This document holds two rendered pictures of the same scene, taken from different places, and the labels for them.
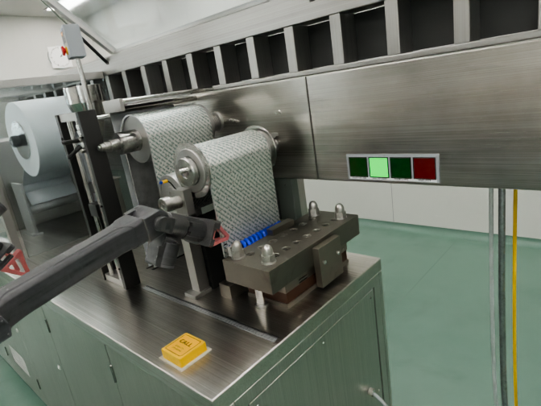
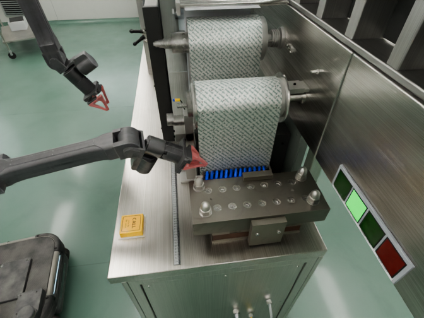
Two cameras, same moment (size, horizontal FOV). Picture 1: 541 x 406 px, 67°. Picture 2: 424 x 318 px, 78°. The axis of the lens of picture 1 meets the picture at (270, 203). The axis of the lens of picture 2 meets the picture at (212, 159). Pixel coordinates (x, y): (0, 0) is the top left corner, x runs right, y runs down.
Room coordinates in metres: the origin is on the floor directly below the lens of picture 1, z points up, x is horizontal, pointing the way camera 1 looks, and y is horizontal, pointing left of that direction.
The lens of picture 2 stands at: (0.57, -0.26, 1.65)
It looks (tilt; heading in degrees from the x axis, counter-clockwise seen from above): 43 degrees down; 39
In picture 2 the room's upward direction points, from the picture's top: straight up
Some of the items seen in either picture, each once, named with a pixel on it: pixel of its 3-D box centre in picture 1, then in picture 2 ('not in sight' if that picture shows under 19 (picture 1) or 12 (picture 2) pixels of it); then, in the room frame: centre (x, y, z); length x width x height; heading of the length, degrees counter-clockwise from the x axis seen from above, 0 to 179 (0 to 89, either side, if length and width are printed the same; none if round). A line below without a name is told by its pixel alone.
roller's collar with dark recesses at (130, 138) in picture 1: (127, 142); (180, 42); (1.21, 0.38, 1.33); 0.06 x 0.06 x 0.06; 46
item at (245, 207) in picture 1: (249, 210); (236, 151); (1.10, 0.06, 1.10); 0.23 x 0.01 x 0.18; 136
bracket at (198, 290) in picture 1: (187, 244); (185, 148); (1.05, 0.24, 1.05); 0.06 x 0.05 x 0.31; 136
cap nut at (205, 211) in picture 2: (267, 253); (205, 207); (0.90, 0.03, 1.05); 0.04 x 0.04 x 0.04
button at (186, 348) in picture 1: (183, 350); (132, 225); (0.78, 0.24, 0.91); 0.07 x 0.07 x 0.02; 46
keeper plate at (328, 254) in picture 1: (328, 260); (266, 232); (0.99, -0.13, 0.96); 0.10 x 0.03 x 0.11; 136
